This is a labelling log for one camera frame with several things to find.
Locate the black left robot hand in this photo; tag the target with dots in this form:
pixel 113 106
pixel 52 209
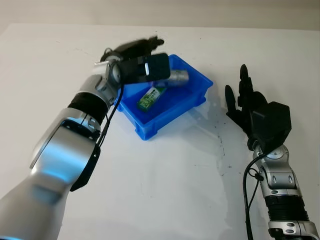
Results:
pixel 135 48

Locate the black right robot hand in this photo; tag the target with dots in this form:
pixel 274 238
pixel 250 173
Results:
pixel 246 107

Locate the green printed packet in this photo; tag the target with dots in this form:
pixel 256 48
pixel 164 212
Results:
pixel 150 98

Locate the silver cylindrical can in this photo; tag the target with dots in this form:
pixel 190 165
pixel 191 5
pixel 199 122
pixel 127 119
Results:
pixel 178 77

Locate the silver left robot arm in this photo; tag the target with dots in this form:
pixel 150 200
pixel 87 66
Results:
pixel 62 150

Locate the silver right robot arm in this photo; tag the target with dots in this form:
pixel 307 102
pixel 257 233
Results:
pixel 282 182

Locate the blue plastic tray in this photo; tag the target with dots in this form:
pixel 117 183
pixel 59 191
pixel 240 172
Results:
pixel 172 107

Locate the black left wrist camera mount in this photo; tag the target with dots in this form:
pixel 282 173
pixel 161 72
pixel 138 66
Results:
pixel 147 68

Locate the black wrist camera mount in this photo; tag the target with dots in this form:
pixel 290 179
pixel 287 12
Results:
pixel 147 68
pixel 273 122

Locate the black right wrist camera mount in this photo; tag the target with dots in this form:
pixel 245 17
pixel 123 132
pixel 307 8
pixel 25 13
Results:
pixel 273 122

